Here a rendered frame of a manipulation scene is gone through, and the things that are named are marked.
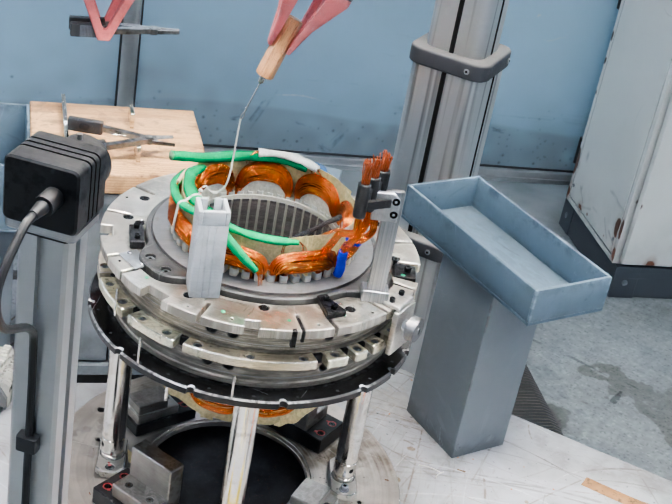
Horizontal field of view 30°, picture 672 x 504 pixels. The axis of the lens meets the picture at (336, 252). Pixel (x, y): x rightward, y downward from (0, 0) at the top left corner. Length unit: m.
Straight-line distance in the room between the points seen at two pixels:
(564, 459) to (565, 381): 1.62
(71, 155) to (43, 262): 0.07
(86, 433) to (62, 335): 0.72
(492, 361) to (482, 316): 0.07
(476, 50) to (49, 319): 0.97
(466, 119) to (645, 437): 1.62
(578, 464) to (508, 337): 0.21
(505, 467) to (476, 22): 0.55
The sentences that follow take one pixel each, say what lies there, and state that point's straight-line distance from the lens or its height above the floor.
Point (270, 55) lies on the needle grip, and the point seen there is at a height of 1.30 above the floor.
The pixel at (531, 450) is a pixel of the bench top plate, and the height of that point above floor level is 0.78.
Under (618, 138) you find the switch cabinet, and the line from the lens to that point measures 3.63.
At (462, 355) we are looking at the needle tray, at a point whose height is 0.91.
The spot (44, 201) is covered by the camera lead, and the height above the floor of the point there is 1.38.
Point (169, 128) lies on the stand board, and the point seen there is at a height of 1.06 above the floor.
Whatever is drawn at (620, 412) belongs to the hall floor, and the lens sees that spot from 3.16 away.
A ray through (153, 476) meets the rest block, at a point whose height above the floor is 0.85.
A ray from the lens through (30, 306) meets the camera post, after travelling 0.73.
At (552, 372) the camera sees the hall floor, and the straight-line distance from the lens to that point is 3.23.
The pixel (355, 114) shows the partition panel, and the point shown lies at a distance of 3.72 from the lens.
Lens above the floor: 1.70
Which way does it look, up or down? 29 degrees down
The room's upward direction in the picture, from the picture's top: 11 degrees clockwise
